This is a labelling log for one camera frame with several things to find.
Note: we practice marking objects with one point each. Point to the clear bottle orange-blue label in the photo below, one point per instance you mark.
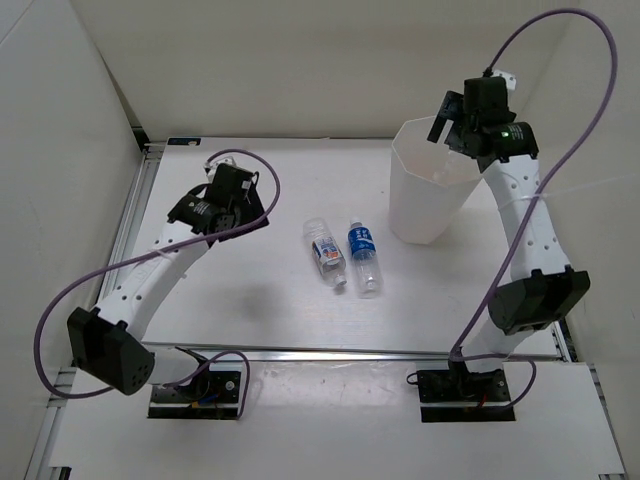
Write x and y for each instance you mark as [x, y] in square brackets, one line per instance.
[327, 255]

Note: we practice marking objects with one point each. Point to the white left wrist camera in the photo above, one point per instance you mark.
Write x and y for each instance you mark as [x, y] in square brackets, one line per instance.
[210, 165]

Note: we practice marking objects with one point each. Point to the blue corner label left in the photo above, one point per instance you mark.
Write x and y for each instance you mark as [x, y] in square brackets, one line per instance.
[184, 141]

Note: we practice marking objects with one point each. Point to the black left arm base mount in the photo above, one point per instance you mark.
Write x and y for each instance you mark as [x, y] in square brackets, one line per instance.
[186, 385]

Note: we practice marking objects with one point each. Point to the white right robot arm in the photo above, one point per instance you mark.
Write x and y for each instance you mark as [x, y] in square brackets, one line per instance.
[536, 284]

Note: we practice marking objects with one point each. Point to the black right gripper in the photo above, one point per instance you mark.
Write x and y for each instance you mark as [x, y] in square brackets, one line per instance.
[451, 108]

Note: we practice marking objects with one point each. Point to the clear crushed unlabelled bottle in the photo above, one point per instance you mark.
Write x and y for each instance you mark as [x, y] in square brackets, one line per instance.
[446, 170]

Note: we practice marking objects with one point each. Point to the clear bottle blue label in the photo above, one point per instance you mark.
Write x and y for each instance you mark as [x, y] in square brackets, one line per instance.
[364, 259]

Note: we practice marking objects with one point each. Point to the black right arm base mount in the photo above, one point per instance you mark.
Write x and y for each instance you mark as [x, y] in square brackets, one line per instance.
[455, 395]

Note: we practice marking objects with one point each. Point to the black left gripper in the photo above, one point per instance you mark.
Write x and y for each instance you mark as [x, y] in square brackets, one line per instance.
[254, 209]

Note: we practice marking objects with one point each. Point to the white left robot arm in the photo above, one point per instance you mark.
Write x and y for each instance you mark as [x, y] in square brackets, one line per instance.
[106, 340]

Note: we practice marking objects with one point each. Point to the aluminium left table rail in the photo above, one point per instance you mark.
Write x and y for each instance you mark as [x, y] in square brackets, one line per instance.
[135, 206]

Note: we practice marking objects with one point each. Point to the aluminium table rail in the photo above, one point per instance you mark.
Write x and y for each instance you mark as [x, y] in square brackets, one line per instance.
[282, 354]
[135, 206]

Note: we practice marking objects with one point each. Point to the aluminium front table rail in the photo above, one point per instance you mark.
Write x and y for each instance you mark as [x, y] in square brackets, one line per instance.
[282, 354]

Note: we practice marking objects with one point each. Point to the white octagonal bin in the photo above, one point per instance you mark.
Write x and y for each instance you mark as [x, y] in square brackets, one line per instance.
[420, 210]

